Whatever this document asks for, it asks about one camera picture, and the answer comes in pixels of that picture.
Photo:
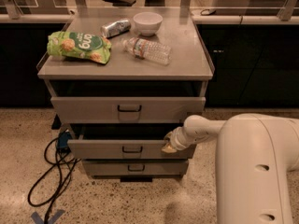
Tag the green chip bag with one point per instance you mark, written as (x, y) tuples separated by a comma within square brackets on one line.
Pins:
[(78, 45)]

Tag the blue power adapter box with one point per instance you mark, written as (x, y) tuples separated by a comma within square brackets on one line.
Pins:
[(62, 142)]

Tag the grey drawer cabinet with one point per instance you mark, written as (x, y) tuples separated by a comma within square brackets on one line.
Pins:
[(124, 75)]

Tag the black office chair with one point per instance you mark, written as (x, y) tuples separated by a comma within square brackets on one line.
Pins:
[(121, 3)]

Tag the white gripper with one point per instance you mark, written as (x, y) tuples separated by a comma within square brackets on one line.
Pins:
[(176, 141)]

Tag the grey top drawer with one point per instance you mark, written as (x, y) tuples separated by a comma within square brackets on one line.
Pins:
[(126, 109)]

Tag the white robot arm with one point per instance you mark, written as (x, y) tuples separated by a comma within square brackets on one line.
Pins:
[(254, 153)]

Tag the grey drawer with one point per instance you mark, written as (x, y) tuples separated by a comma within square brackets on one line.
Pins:
[(134, 167), (124, 141), (126, 109)]

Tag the grey bottom drawer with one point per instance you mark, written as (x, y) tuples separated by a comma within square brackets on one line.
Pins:
[(134, 167)]

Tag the clear plastic water bottle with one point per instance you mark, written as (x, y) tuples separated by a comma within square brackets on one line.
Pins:
[(147, 50)]

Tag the white bowl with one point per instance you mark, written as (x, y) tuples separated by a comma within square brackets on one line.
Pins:
[(147, 23)]

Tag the silver soda can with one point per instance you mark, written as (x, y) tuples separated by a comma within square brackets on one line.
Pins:
[(114, 28)]

